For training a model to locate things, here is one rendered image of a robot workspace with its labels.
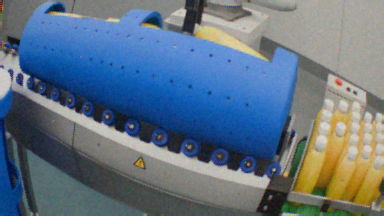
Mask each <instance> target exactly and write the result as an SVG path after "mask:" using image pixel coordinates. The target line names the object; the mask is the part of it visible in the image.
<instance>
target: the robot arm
mask: <svg viewBox="0 0 384 216"><path fill-rule="evenodd" d="M245 2H248V3H250V4H254V5H258V6H262V7H265V8H268V9H273V10H277V11H285V12H287V11H288V12H290V11H294V10H296V9H297V7H298V6H297V5H298V0H186V3H185V7H184V9H186V10H187V11H186V15H185V19H184V23H183V25H182V29H181V31H183V32H190V33H194V31H195V27H196V24H198V25H199V24H201V20H202V15H203V13H204V14H207V15H210V16H214V17H218V18H221V19H223V20H224V21H227V22H233V21H234V20H238V19H239V18H242V17H246V16H250V15H252V12H251V11H249V10H246V9H243V5H242V3H245Z"/></svg>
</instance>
